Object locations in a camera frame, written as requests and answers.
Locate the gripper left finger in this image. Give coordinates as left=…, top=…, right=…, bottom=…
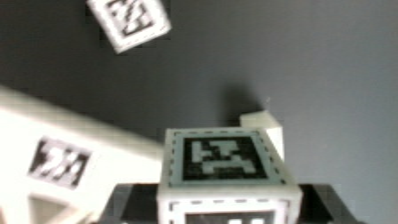
left=97, top=184, right=158, bottom=224

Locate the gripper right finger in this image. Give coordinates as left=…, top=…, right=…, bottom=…
left=298, top=183, right=366, bottom=224

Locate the small tagged cube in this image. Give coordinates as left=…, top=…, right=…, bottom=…
left=156, top=127, right=302, bottom=224
left=87, top=0, right=170, bottom=53

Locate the white chair back frame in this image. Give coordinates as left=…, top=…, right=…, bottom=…
left=0, top=85, right=161, bottom=224

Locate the white U-shaped fence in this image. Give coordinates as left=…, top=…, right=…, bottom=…
left=240, top=110, right=284, bottom=157

